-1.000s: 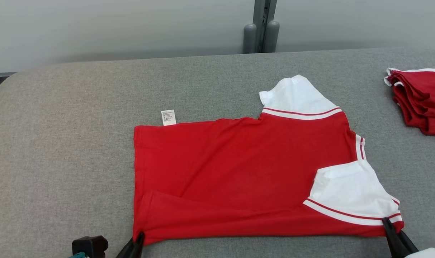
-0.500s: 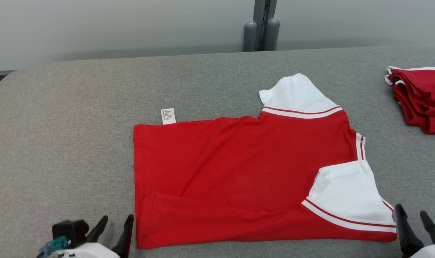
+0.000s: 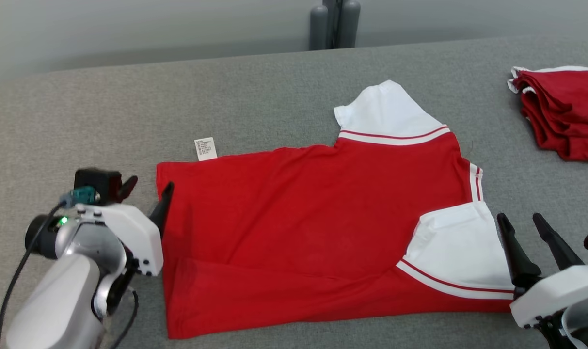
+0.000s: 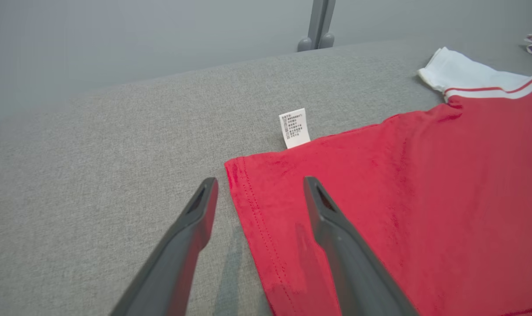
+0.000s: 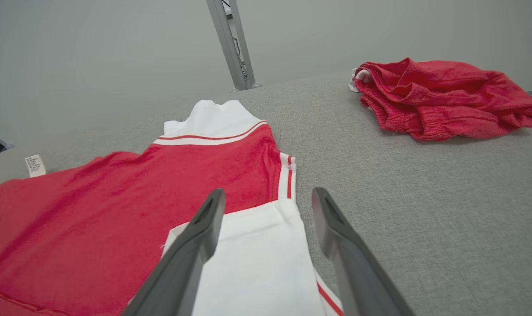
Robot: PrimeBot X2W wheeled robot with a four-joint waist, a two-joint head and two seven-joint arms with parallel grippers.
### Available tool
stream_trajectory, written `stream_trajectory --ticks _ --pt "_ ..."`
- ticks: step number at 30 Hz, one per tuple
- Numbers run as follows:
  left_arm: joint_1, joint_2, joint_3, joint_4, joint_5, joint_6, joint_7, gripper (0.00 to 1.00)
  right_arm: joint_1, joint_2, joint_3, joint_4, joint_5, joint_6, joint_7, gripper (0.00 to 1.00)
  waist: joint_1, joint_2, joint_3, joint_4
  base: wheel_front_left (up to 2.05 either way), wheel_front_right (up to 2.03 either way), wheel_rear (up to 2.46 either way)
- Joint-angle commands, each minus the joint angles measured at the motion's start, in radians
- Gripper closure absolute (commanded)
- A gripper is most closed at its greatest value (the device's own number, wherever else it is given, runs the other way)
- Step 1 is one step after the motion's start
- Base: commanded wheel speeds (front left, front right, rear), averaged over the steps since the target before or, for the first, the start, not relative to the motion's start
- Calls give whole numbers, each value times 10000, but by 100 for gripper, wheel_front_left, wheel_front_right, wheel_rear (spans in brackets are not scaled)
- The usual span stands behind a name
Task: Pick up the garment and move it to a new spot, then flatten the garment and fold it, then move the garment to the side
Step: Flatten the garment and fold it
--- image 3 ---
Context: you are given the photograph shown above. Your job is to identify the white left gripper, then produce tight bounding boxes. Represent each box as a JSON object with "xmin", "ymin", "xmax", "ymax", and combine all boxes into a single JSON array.
[{"xmin": 75, "ymin": 175, "xmax": 175, "ymax": 277}]

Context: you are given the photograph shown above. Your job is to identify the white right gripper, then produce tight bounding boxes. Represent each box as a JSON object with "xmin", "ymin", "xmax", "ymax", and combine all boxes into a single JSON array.
[{"xmin": 496, "ymin": 212, "xmax": 588, "ymax": 330}]

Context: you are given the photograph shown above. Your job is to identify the red shorts with white trim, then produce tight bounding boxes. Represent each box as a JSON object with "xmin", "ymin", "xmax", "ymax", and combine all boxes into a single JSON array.
[{"xmin": 507, "ymin": 65, "xmax": 588, "ymax": 162}]

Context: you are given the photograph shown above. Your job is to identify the red shirt with white sleeves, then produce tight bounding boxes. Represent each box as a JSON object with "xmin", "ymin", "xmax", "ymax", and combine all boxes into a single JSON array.
[{"xmin": 156, "ymin": 79, "xmax": 516, "ymax": 340}]

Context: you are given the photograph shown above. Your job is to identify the grey cylindrical post foot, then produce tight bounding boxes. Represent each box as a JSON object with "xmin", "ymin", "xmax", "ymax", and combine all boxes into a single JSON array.
[
  {"xmin": 340, "ymin": 0, "xmax": 362, "ymax": 48},
  {"xmin": 309, "ymin": 4, "xmax": 330, "ymax": 51}
]

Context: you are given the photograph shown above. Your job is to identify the grey metal partition post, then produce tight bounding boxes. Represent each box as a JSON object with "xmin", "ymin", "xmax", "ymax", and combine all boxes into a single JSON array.
[{"xmin": 322, "ymin": 0, "xmax": 346, "ymax": 49}]

